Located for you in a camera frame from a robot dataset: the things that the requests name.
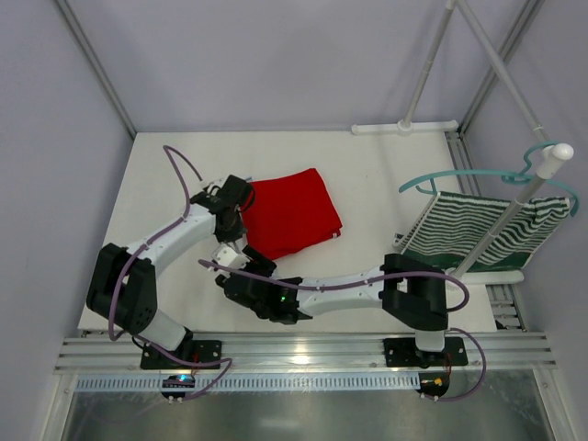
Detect teal hanger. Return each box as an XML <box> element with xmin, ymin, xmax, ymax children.
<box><xmin>398</xmin><ymin>141</ymin><xmax>581</xmax><ymax>217</ymax></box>

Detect white clothes rack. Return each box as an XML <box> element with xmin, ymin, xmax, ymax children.
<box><xmin>351</xmin><ymin>1</ymin><xmax>572</xmax><ymax>285</ymax></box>

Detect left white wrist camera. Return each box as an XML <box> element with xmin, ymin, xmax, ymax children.
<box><xmin>201</xmin><ymin>177</ymin><xmax>226</xmax><ymax>194</ymax></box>

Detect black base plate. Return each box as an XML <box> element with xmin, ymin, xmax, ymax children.
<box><xmin>383</xmin><ymin>337</ymin><xmax>469</xmax><ymax>368</ymax></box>
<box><xmin>140</xmin><ymin>340</ymin><xmax>222</xmax><ymax>370</ymax></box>

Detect green white striped garment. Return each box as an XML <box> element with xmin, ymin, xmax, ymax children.
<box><xmin>393</xmin><ymin>192</ymin><xmax>571</xmax><ymax>272</ymax></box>

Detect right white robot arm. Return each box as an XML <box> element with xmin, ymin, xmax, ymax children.
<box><xmin>215</xmin><ymin>248</ymin><xmax>449</xmax><ymax>358</ymax></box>

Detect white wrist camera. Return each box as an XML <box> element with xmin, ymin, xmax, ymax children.
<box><xmin>211</xmin><ymin>244</ymin><xmax>249</xmax><ymax>271</ymax></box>
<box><xmin>201</xmin><ymin>177</ymin><xmax>226</xmax><ymax>194</ymax></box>

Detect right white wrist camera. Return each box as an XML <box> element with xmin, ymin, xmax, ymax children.
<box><xmin>211</xmin><ymin>244</ymin><xmax>249</xmax><ymax>271</ymax></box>

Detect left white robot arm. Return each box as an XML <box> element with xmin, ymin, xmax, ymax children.
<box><xmin>86</xmin><ymin>175</ymin><xmax>255</xmax><ymax>366</ymax></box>

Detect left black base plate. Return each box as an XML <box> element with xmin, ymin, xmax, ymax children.
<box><xmin>140</xmin><ymin>340</ymin><xmax>222</xmax><ymax>370</ymax></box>

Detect slotted cable duct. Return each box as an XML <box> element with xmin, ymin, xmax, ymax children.
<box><xmin>73</xmin><ymin>371</ymin><xmax>420</xmax><ymax>393</ymax></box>

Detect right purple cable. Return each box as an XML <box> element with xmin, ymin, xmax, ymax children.
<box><xmin>198</xmin><ymin>259</ymin><xmax>488</xmax><ymax>403</ymax></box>

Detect red trousers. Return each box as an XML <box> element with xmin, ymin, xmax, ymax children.
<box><xmin>243</xmin><ymin>168</ymin><xmax>343</xmax><ymax>260</ymax></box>

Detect aluminium mounting rail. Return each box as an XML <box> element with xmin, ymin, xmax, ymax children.
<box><xmin>54</xmin><ymin>331</ymin><xmax>556</xmax><ymax>373</ymax></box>

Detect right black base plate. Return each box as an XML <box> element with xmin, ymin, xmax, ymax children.
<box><xmin>383</xmin><ymin>337</ymin><xmax>469</xmax><ymax>368</ymax></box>

